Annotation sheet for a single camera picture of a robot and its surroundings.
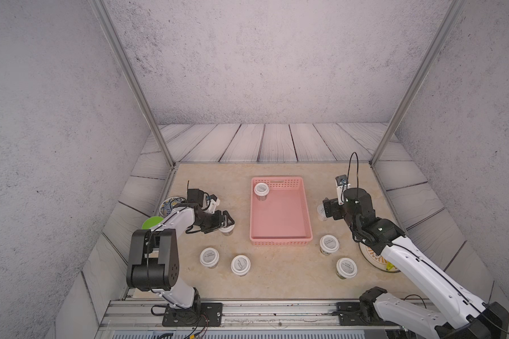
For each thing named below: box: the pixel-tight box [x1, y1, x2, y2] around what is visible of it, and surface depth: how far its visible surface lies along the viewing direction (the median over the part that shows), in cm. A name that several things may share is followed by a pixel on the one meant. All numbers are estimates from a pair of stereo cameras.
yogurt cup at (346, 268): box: [335, 257, 358, 280], surface depth 79 cm
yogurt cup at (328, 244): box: [319, 234, 340, 256], surface depth 85 cm
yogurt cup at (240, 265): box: [230, 254, 251, 277], surface depth 80 cm
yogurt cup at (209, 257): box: [199, 247, 220, 268], surface depth 82 cm
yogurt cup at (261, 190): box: [253, 182, 271, 202], surface depth 103 cm
